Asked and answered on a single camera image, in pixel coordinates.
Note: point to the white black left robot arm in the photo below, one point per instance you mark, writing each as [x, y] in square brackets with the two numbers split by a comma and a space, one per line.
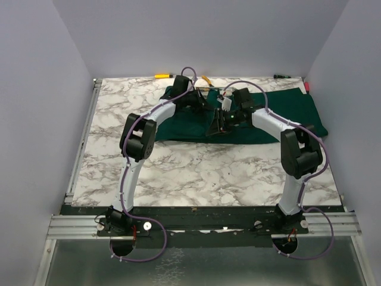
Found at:
[137, 143]

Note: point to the aluminium extrusion rail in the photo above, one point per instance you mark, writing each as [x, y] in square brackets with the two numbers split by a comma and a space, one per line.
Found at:
[85, 228]

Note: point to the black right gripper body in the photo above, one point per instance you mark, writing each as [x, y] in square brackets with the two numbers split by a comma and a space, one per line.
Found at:
[226, 120]

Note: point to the yellow black needle-nose pliers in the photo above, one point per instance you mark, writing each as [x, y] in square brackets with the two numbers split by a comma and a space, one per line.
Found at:
[207, 80]

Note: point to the yellow handled screwdriver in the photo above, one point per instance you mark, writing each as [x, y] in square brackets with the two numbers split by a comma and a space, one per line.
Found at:
[164, 76]

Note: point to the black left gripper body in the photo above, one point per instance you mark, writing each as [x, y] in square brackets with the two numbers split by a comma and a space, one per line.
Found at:
[191, 100]

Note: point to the steel mesh instrument tray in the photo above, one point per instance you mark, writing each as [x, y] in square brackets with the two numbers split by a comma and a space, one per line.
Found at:
[219, 90]

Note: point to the black green screwdriver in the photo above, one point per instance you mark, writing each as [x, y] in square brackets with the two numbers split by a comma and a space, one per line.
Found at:
[280, 76]

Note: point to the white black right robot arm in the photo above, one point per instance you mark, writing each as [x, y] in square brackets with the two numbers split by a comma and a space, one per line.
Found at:
[300, 150]

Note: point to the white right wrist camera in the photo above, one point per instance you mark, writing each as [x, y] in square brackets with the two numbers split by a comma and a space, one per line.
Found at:
[226, 104]

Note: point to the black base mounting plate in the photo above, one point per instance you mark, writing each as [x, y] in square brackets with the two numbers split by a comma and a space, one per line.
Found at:
[192, 227]

